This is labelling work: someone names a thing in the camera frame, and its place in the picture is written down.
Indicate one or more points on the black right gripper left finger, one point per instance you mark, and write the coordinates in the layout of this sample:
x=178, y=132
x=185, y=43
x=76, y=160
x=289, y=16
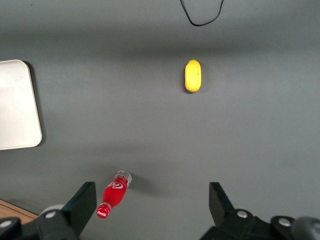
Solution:
x=80, y=207

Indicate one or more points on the white tray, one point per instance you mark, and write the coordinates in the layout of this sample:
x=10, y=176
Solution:
x=17, y=105

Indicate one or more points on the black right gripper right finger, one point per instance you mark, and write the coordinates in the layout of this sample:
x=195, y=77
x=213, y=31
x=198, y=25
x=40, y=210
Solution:
x=222, y=207

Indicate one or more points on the yellow lemon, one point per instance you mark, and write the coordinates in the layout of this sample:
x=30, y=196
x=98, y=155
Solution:
x=193, y=75

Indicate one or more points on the red cola bottle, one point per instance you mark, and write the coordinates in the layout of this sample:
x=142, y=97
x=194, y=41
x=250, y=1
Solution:
x=114, y=193

